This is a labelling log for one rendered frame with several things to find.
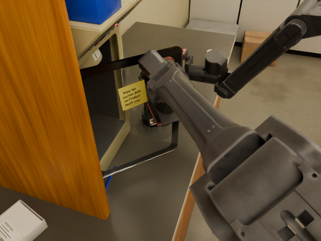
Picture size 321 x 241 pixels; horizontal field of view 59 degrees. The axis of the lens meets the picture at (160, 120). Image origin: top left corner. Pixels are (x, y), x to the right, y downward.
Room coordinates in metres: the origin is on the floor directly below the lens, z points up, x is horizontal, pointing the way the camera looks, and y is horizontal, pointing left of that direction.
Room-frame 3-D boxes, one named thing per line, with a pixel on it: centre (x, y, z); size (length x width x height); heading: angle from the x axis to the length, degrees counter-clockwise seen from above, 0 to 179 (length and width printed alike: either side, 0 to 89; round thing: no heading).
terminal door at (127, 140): (0.63, 0.08, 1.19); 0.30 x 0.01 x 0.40; 117
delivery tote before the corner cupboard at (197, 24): (3.30, -0.62, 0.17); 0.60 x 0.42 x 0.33; 69
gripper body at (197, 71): (0.87, -0.12, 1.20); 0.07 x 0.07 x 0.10; 71
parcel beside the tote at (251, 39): (3.14, -1.19, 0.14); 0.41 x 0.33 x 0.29; 78
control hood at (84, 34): (0.69, 0.12, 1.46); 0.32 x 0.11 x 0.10; 161
